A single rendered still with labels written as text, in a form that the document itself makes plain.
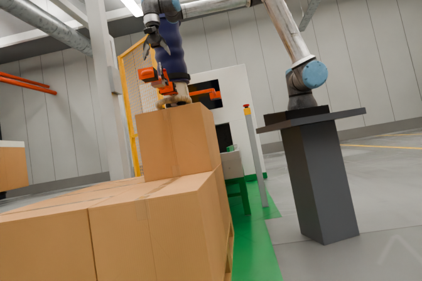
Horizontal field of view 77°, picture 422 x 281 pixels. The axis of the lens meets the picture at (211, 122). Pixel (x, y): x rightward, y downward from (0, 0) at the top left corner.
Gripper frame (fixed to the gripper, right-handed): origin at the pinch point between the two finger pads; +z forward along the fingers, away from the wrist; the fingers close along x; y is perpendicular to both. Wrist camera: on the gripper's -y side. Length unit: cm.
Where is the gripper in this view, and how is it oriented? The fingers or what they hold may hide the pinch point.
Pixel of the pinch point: (156, 58)
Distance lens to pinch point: 155.4
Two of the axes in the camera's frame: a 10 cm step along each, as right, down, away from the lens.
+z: 1.7, 9.8, -0.9
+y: 1.0, 0.7, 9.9
